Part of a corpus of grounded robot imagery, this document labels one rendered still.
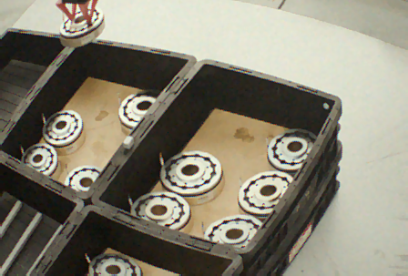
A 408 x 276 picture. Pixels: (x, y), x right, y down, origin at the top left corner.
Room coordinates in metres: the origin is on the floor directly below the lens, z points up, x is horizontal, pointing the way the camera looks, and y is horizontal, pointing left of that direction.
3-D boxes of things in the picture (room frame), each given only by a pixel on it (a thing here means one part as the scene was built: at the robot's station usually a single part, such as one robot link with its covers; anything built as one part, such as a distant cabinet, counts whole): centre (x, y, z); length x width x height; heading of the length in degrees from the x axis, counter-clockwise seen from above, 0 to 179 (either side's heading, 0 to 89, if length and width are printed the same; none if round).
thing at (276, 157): (1.17, -0.15, 0.86); 0.10 x 0.10 x 0.01
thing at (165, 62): (1.29, 0.22, 0.87); 0.40 x 0.30 x 0.11; 145
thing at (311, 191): (1.12, -0.02, 0.87); 0.40 x 0.30 x 0.11; 145
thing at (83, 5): (1.42, 0.20, 1.10); 0.07 x 0.07 x 0.09; 55
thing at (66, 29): (1.42, 0.21, 1.05); 0.10 x 0.10 x 0.01
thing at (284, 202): (1.12, -0.02, 0.92); 0.40 x 0.30 x 0.02; 145
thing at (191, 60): (1.29, 0.22, 0.92); 0.40 x 0.30 x 0.02; 145
